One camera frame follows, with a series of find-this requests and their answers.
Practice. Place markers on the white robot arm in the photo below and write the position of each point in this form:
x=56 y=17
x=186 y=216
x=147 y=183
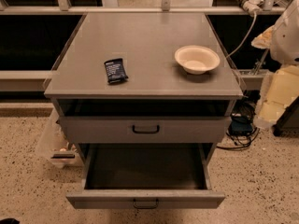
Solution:
x=280 y=89

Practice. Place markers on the grey drawer cabinet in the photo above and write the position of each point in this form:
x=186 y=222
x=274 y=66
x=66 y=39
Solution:
x=157 y=86

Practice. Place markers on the grey upper drawer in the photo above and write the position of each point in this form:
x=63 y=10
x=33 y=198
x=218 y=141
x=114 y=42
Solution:
x=113 y=130

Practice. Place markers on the grey open middle drawer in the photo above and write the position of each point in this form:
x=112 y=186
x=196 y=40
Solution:
x=146 y=176

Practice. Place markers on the dark blue snack packet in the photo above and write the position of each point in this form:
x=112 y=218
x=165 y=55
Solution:
x=115 y=71

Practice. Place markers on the dark blue device box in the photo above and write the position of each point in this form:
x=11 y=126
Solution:
x=240 y=126

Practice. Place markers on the clear plastic storage bin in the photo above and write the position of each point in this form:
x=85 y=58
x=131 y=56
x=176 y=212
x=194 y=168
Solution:
x=54 y=147

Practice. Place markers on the metal diagonal rod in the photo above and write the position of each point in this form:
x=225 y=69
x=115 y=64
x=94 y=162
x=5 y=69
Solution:
x=259 y=63

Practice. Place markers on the dark grey side cabinet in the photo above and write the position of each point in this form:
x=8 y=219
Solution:
x=289 y=119

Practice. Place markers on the grey metal rail frame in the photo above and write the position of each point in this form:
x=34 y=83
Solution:
x=35 y=80

